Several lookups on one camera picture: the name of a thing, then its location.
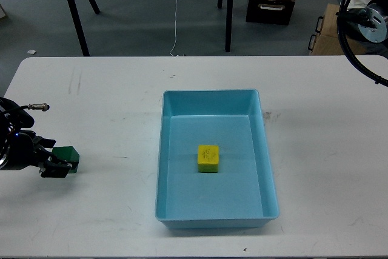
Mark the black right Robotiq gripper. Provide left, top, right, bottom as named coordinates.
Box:
left=1, top=133, right=72, bottom=178

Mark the green block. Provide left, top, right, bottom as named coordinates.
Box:
left=52, top=146, right=80, bottom=173

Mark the yellow block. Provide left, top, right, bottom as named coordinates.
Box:
left=197, top=144, right=219, bottom=173

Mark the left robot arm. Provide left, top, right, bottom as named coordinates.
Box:
left=336, top=0, right=387, bottom=86

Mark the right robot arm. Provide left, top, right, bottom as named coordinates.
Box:
left=1, top=97, right=79, bottom=178

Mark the black tripod left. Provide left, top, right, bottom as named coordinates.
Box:
left=57, top=0, right=101, bottom=58

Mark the blue plastic bin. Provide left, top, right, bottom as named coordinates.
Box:
left=155, top=89, right=279, bottom=229

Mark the dark wooden crate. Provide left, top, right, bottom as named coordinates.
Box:
left=246, top=0, right=296, bottom=25

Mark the white cable on floor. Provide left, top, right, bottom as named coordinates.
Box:
left=156, top=0, right=186, bottom=58

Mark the cardboard box with handles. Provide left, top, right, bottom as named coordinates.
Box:
left=307, top=3, right=366, bottom=56

